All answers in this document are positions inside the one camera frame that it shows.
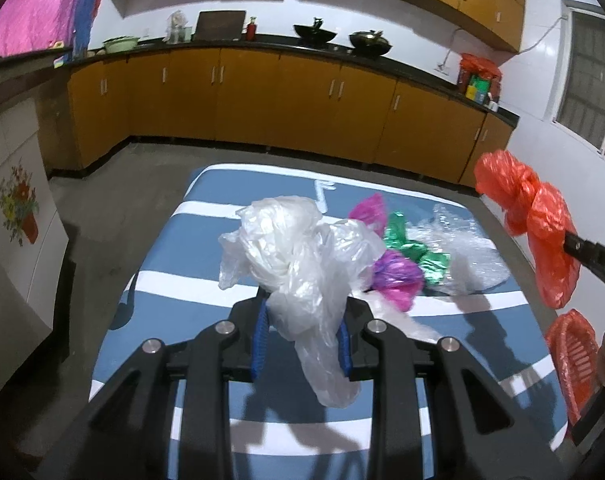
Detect red plastic bag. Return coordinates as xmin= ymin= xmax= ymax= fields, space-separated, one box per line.
xmin=474 ymin=150 xmax=579 ymax=310

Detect large clear bubble wrap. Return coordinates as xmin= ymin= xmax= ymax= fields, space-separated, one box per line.
xmin=406 ymin=204 xmax=511 ymax=296

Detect clear white plastic bag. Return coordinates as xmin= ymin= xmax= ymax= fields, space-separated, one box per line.
xmin=219 ymin=196 xmax=385 ymax=408

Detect lower wooden kitchen cabinets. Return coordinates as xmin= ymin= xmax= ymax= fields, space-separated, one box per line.
xmin=38 ymin=38 xmax=519 ymax=186

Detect red basket with bag liner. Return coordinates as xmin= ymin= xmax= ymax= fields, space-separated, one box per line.
xmin=545 ymin=309 xmax=599 ymax=425

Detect blue white striped table mat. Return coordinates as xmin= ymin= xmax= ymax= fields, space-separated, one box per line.
xmin=92 ymin=164 xmax=567 ymax=479

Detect barred window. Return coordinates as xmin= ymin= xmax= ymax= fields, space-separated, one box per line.
xmin=553 ymin=1 xmax=605 ymax=157

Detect green foil wrapper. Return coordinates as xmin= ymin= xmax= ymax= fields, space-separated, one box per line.
xmin=383 ymin=211 xmax=451 ymax=286

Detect magenta foil wrapper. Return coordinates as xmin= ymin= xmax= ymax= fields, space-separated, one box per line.
xmin=349 ymin=193 xmax=424 ymax=312

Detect green yellow containers on counter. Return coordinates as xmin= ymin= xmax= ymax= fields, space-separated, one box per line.
xmin=465 ymin=74 xmax=490 ymax=105

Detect white flower-decal cabinet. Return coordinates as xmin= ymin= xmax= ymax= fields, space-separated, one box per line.
xmin=0 ymin=98 xmax=68 ymax=392

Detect red bag on counter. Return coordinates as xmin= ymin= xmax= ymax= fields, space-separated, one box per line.
xmin=457 ymin=53 xmax=502 ymax=102

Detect black lidded wok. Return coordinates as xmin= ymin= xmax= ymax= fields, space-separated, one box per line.
xmin=349 ymin=30 xmax=391 ymax=58

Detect black wok with ladle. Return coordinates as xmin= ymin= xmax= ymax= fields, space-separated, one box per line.
xmin=294 ymin=18 xmax=337 ymax=49

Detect green basin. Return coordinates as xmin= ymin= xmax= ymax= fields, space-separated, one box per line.
xmin=103 ymin=36 xmax=140 ymax=54

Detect clear jar on counter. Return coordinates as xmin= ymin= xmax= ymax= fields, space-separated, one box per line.
xmin=165 ymin=11 xmax=192 ymax=44

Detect dark cutting board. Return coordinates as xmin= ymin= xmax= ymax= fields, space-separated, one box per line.
xmin=192 ymin=10 xmax=246 ymax=41

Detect red bottle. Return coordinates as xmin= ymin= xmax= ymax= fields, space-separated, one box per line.
xmin=245 ymin=16 xmax=257 ymax=41

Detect pink hanging cloth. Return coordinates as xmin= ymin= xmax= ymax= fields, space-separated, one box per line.
xmin=0 ymin=0 xmax=101 ymax=56

